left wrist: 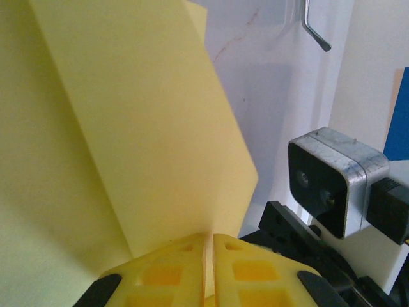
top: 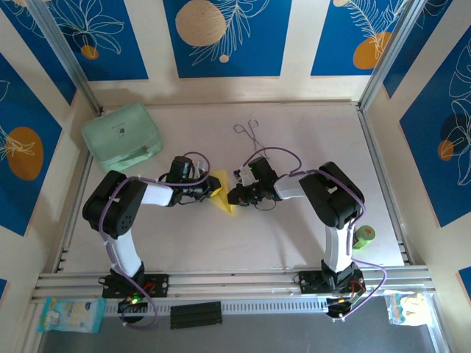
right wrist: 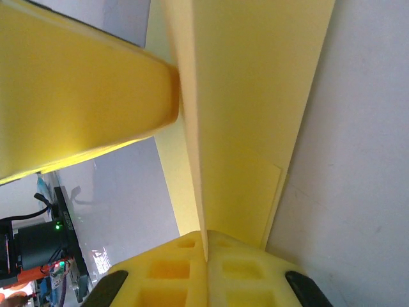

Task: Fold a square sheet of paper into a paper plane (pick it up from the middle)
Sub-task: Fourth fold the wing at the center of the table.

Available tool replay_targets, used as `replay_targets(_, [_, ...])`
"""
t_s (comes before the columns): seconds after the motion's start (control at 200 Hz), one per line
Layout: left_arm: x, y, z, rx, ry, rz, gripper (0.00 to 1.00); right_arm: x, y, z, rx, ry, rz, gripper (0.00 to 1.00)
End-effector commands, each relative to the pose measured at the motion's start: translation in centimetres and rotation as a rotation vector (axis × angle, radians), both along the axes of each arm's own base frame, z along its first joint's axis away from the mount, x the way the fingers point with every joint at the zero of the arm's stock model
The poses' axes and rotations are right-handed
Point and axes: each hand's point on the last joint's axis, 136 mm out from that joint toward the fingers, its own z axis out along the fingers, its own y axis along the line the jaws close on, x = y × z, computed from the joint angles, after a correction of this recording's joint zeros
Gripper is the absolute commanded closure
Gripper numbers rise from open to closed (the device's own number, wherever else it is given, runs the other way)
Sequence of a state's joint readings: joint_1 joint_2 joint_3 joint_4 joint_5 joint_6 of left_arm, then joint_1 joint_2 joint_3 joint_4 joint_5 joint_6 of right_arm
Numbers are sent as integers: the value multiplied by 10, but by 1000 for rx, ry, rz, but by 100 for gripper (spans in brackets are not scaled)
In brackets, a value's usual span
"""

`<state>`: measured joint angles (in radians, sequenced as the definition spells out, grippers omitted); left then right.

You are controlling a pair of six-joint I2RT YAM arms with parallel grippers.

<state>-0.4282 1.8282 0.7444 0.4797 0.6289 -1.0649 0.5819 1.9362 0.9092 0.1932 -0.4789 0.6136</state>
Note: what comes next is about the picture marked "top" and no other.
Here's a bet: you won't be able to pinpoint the clear plastic snack bag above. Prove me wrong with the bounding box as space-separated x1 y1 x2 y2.
382 289 430 327

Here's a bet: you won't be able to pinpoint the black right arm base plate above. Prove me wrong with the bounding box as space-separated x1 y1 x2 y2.
300 270 366 296

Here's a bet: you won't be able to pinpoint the slotted grey cable duct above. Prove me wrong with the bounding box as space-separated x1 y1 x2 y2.
105 298 330 317

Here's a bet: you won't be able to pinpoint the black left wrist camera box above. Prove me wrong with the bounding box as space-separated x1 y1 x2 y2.
168 156 202 184

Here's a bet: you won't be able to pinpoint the black ridged block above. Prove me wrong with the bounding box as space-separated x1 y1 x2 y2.
169 301 224 329

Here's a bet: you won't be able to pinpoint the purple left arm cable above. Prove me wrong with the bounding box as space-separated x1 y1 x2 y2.
99 151 213 330

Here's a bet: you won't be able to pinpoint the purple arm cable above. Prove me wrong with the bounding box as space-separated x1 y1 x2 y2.
99 151 213 330
244 146 389 321

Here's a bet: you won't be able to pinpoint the long aluminium frame rail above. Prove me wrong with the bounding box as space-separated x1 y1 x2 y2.
31 266 431 304

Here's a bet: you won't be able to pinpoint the blue floral wall poster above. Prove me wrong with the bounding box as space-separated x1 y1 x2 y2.
399 25 471 229
311 0 404 77
163 0 293 79
49 0 149 82
0 53 63 237

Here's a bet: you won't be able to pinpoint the aluminium side rail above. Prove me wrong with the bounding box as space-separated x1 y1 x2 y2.
356 104 411 265
54 146 93 273

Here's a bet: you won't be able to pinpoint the blue white wet wipes pack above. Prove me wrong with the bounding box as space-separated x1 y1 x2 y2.
38 296 107 334

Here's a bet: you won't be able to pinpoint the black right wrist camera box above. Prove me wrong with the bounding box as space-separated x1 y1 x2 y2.
238 156 279 185

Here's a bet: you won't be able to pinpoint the aluminium corner post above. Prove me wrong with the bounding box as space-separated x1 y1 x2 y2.
358 0 435 111
27 0 103 113

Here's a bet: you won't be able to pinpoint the green tape roll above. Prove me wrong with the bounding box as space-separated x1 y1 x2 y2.
351 224 377 252

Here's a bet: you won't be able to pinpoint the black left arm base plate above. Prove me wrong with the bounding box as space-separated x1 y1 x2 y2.
102 274 170 299

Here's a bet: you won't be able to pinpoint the mint green zip pouch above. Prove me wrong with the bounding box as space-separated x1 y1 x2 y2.
81 102 164 175

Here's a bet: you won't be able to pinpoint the yellow square paper sheet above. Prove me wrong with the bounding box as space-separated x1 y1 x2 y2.
208 168 237 218

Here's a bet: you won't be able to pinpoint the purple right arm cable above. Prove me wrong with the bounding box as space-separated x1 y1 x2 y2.
244 146 389 321

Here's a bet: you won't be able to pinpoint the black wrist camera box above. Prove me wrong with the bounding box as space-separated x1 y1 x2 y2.
238 156 279 185
168 156 202 184

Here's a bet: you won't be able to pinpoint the metal wire tongs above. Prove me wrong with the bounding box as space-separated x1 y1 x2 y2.
233 118 270 158

